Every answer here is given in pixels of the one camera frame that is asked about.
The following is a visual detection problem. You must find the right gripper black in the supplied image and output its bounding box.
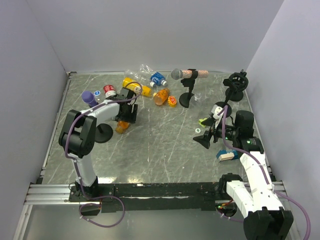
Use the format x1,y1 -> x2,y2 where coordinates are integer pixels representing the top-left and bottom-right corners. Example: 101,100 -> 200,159
193,116 -> 239,149

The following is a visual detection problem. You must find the orange bottle red cap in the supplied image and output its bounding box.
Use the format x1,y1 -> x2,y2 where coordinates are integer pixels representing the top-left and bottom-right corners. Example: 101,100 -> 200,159
115,121 -> 130,134

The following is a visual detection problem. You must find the clear bottle green-print white cap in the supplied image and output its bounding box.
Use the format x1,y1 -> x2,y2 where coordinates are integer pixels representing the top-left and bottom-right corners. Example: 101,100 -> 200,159
192,93 -> 202,106

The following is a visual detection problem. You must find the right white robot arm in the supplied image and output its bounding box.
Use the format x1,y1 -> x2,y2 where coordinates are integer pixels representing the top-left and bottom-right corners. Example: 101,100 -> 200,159
194,106 -> 294,240

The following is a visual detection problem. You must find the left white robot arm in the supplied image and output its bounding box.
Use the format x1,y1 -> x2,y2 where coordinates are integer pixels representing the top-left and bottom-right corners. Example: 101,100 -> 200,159
58,87 -> 139,201

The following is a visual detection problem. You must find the red label clear bottle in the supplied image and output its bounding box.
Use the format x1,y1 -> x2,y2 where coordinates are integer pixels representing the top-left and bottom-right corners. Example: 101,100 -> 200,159
103,84 -> 117,99

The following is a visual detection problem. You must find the orange juice bottle lying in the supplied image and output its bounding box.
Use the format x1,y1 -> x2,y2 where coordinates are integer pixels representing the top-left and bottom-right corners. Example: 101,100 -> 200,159
153,88 -> 170,106

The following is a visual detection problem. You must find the blue label clear bottle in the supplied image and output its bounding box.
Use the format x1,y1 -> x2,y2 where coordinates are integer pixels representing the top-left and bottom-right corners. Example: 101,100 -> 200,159
139,64 -> 168,88

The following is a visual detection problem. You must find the lime green toy brick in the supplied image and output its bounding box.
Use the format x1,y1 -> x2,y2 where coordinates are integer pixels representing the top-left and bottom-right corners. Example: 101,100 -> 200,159
198,118 -> 207,128

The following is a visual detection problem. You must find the blue beige toy brick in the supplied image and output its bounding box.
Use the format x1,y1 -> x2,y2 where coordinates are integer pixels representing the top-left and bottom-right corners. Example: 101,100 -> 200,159
216,149 -> 239,162

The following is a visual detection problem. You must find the blue white loose cap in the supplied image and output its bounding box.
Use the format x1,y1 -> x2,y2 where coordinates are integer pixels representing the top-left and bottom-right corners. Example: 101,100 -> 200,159
93,90 -> 101,97

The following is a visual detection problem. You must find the black microphone stand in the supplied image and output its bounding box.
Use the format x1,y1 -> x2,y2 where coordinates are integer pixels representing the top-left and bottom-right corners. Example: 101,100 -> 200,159
179,69 -> 198,108

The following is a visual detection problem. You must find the purple microphone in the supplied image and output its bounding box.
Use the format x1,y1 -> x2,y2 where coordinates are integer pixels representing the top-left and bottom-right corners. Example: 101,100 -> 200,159
81,90 -> 99,108

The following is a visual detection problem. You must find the yellow orange toy block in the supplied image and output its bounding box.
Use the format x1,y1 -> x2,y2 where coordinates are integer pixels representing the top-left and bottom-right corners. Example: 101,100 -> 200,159
167,95 -> 177,108

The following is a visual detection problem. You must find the black clamp stand front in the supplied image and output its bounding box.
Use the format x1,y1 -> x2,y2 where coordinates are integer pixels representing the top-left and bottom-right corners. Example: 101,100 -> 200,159
211,72 -> 249,117

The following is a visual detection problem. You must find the black clamp stand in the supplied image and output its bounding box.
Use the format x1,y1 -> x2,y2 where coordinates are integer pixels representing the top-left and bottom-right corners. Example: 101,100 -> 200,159
223,69 -> 249,102
211,72 -> 249,117

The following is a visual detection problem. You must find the black clamp stand rear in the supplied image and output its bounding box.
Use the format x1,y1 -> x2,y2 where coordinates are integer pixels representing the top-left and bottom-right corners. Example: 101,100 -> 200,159
223,69 -> 249,102

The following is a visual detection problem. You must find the silver head microphone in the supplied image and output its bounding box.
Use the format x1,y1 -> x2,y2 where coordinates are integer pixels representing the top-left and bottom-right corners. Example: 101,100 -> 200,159
170,68 -> 209,80

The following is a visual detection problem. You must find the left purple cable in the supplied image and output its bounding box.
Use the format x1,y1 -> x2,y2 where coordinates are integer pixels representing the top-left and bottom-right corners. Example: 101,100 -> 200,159
64,81 -> 144,201

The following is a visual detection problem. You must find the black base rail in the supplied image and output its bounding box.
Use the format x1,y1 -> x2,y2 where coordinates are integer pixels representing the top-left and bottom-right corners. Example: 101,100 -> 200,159
68,182 -> 238,216

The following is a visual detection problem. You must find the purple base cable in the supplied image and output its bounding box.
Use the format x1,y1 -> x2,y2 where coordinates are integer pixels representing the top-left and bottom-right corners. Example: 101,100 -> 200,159
78,195 -> 126,228

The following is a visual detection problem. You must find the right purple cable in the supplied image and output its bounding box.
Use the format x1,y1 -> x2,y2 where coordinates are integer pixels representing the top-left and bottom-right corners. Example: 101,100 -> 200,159
217,104 -> 312,240

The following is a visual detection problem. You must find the aluminium frame rail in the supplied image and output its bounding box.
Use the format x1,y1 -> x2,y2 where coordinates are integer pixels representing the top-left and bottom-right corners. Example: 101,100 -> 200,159
24,184 -> 74,205

